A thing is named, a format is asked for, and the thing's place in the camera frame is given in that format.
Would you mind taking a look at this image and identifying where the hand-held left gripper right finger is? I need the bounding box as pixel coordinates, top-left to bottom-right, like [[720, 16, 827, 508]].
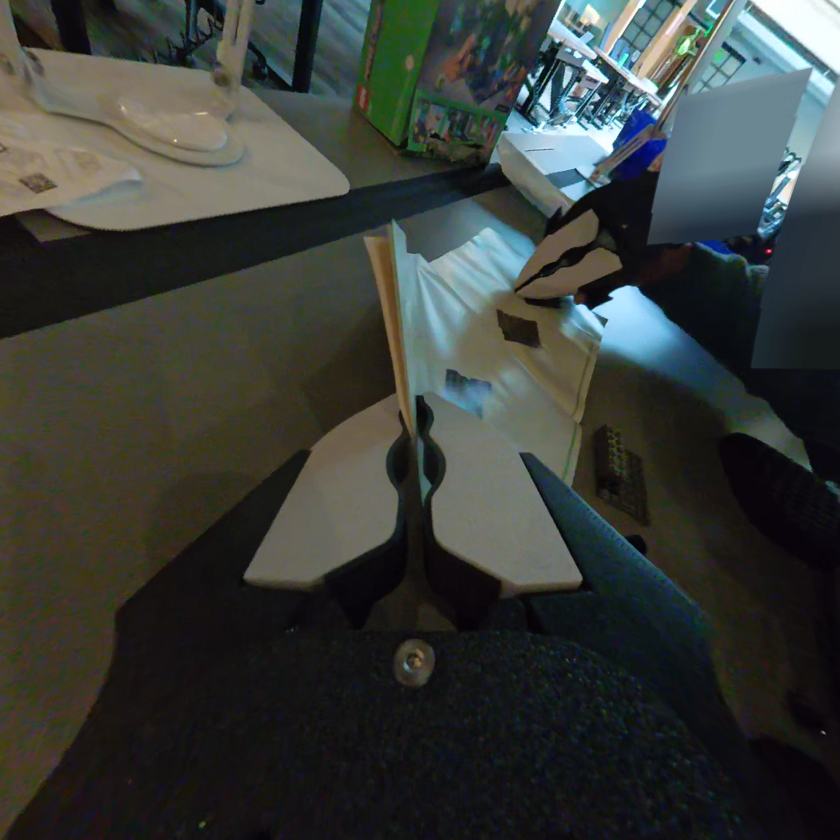
[[416, 392, 584, 598]]

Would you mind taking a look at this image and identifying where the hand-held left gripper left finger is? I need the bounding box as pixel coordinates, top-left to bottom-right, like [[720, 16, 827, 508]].
[[244, 394, 417, 592]]

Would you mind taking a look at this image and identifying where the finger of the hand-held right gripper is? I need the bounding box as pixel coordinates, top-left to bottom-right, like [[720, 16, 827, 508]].
[[515, 210, 602, 290], [520, 248, 624, 303]]

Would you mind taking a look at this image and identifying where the building instruction booklet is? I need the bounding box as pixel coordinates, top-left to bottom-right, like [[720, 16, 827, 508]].
[[364, 220, 609, 488]]

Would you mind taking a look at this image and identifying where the dark grey toy base plate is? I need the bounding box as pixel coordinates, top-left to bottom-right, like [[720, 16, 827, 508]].
[[592, 424, 652, 527]]

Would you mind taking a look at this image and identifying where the person's right forearm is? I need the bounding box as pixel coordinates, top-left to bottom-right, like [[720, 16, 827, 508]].
[[656, 241, 770, 370]]

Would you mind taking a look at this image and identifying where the grey desk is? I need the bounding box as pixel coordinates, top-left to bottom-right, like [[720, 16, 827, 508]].
[[0, 197, 840, 840]]

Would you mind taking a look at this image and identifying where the person's right hand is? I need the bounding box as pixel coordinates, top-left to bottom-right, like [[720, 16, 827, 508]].
[[638, 241, 698, 291]]

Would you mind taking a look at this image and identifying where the blue plastic bin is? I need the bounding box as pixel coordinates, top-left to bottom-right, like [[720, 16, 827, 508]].
[[612, 107, 668, 182]]

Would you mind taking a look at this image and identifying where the long office table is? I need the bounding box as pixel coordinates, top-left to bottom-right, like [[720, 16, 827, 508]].
[[517, 18, 665, 130]]

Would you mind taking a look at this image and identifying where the green toy set box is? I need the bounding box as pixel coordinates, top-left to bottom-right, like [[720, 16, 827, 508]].
[[354, 0, 567, 165]]

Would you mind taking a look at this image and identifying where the black textured pad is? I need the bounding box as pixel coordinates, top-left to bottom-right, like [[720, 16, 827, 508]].
[[718, 432, 840, 573]]

